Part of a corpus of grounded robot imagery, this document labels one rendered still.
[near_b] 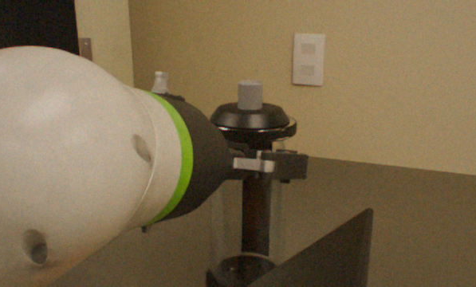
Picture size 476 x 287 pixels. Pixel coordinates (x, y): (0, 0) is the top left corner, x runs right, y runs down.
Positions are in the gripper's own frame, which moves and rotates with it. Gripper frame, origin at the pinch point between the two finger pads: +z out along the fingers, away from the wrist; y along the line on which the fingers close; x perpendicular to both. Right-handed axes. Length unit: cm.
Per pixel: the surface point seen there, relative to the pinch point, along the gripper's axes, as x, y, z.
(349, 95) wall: -15, -4, 59
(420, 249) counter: 11.3, -20.8, 24.1
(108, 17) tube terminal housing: -20.3, 32.6, 17.0
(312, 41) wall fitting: -26, 5, 54
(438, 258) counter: 11.9, -23.2, 22.2
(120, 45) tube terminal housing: -16.5, 32.5, 21.5
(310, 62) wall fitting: -21, 5, 56
